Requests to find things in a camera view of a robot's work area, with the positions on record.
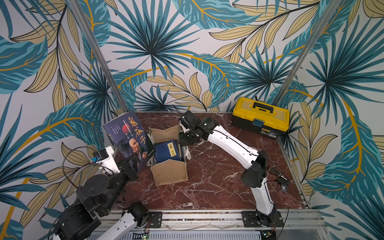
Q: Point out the dark blue Guiguzi book back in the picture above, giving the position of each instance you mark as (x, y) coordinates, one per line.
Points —
(128, 134)

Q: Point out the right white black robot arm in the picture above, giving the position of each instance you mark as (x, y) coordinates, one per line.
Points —
(254, 162)

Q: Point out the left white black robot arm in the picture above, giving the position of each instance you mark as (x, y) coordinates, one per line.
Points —
(95, 199)

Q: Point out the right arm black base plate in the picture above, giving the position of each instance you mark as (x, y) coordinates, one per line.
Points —
(257, 219)

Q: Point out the yellow black toolbox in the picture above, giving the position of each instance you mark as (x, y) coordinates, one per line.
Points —
(260, 118)

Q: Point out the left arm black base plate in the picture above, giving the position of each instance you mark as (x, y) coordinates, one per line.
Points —
(154, 219)

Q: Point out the aluminium front rail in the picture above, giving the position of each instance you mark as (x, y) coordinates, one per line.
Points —
(299, 224)

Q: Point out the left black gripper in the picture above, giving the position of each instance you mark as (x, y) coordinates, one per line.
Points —
(128, 167)

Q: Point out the small black device on table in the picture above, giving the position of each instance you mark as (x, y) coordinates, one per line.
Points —
(280, 179)

